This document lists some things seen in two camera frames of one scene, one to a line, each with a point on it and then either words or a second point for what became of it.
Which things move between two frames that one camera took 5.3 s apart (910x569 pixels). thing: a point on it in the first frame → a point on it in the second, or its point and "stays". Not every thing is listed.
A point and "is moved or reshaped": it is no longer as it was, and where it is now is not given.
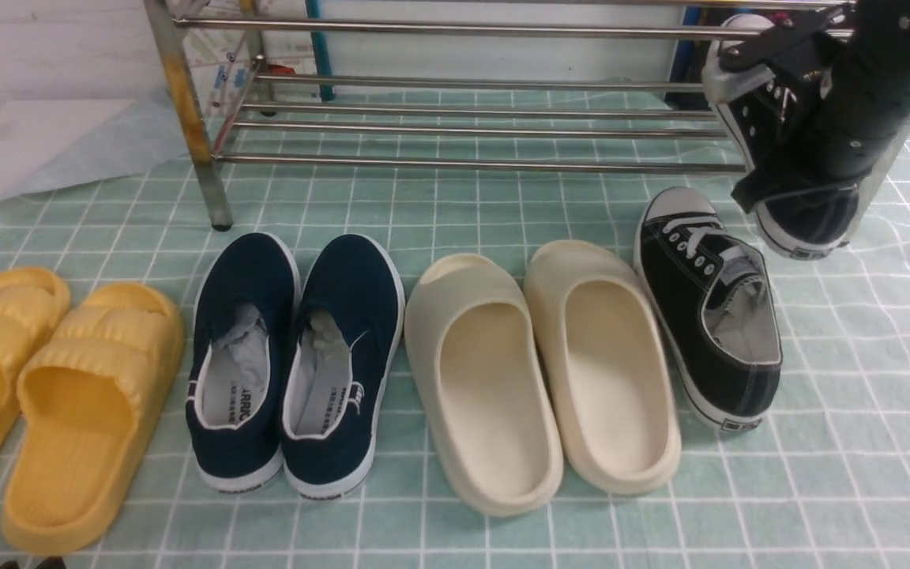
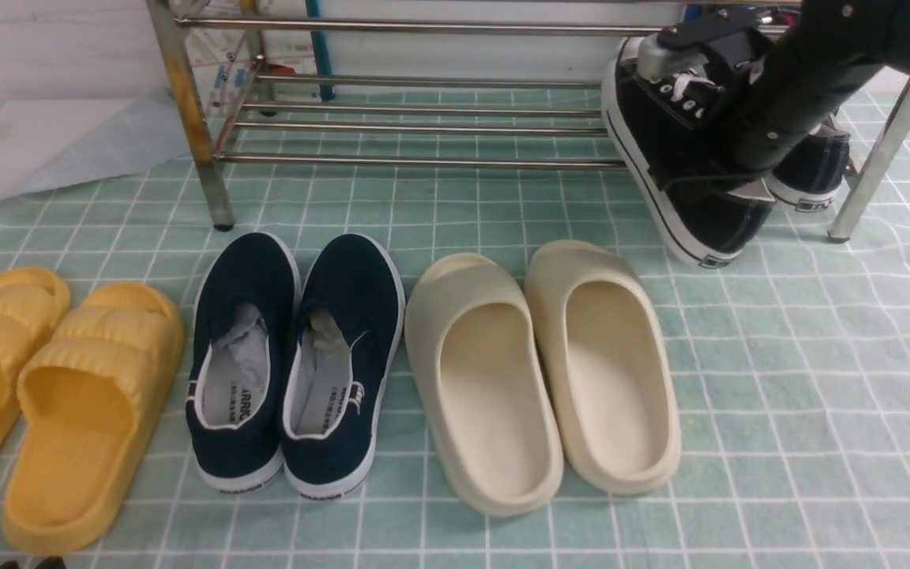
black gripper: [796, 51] → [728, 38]
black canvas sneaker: [710, 287] → [673, 138]
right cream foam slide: [616, 395] stays
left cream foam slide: [478, 352] stays
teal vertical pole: [321, 51] stays
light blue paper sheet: [7, 142] stays
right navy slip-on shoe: [349, 321] stays
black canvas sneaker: [803, 197] is moved or reshaped
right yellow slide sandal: [87, 401] stays
